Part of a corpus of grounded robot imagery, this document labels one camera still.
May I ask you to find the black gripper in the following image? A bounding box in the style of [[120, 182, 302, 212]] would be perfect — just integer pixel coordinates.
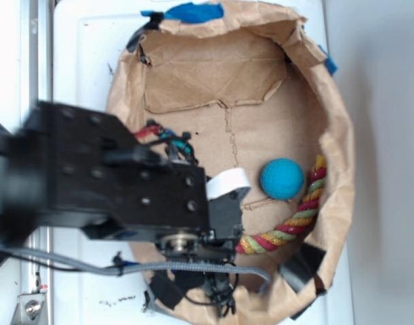
[[157, 188, 251, 265]]

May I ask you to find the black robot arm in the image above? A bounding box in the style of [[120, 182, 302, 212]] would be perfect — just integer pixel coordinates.
[[0, 102, 246, 263]]

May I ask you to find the blue golf ball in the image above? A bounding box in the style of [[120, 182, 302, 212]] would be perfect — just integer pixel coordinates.
[[260, 158, 304, 200]]

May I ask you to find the brown paper bag tray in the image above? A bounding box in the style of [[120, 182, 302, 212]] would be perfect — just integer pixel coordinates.
[[106, 1, 355, 324]]

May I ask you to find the white plastic tray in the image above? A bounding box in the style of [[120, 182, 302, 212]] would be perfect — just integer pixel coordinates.
[[49, 1, 354, 324]]

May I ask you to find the grey braided cable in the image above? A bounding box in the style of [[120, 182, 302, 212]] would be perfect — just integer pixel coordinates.
[[0, 243, 272, 295]]

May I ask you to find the white ribbon cable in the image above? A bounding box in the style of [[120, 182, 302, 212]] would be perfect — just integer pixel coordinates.
[[205, 167, 252, 200]]

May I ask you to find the multicolour twisted rope toy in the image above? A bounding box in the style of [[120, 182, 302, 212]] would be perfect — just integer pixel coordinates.
[[236, 154, 327, 255]]

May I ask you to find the metal corner bracket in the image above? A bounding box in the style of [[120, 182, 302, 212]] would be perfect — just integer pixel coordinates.
[[10, 293, 48, 325]]

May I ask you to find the aluminium rail frame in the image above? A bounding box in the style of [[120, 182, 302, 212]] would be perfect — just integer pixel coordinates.
[[20, 1, 55, 324]]

